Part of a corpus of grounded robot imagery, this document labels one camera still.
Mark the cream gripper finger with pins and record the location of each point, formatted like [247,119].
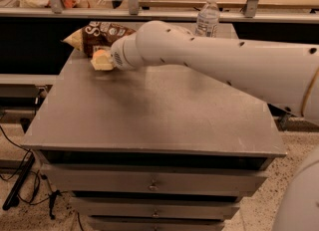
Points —
[102,63]

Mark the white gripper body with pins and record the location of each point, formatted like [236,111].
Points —
[117,55]

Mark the orange fruit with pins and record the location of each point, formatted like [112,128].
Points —
[101,53]

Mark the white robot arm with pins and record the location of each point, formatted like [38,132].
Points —
[282,74]

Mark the brown chip bag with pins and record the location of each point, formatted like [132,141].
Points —
[97,35]

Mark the metal railing shelf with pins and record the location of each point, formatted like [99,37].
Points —
[290,11]

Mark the clear plastic water bottle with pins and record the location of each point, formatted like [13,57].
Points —
[207,20]

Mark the grey drawer cabinet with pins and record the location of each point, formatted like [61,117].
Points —
[168,118]

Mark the top grey drawer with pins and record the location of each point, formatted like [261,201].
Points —
[217,183]

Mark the grey drawer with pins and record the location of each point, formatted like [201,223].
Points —
[217,183]
[152,208]
[145,224]

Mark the middle grey drawer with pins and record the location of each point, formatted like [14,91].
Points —
[152,208]

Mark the bottom grey drawer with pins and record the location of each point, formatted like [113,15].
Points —
[145,224]

